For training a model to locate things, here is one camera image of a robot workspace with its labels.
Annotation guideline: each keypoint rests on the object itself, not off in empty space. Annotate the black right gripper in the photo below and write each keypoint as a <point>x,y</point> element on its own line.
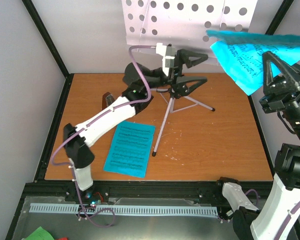
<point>278,89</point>

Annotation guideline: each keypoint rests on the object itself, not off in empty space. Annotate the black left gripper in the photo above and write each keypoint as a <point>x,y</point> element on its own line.
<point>182,80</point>

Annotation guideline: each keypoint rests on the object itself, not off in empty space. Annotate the white tripod music stand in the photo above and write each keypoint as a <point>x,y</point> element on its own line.
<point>177,29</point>

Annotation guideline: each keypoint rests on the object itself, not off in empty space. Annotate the blue sheet music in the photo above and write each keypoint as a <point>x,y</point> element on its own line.
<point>240,54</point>
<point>130,149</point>

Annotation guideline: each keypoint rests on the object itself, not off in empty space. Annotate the brown wooden metronome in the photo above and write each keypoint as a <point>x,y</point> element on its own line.
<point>107,100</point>

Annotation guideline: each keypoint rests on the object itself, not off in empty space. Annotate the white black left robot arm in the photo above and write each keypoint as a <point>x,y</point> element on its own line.
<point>77,140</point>

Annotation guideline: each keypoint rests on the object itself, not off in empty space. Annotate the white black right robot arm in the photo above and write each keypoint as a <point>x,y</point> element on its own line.
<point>282,207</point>

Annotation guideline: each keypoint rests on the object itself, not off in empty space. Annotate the red paper piece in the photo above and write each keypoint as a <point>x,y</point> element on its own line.
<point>63,238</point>

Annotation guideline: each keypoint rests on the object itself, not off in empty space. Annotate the green paper sheet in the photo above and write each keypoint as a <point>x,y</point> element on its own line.
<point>39,234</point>

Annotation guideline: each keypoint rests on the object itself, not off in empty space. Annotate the black aluminium frame post right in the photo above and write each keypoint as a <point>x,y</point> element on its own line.
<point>279,16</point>

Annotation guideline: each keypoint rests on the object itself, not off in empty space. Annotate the black aluminium frame post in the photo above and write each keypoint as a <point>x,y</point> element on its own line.
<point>279,16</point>
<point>37,20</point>

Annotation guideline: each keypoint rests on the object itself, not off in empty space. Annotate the black front mounting rail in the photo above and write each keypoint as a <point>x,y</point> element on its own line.
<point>203,191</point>

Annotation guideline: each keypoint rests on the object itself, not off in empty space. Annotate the black aluminium frame post left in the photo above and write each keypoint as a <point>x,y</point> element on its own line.
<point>37,20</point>

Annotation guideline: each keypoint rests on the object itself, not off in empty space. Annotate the light blue slotted cable duct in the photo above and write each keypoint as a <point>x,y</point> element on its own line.
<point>126,210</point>

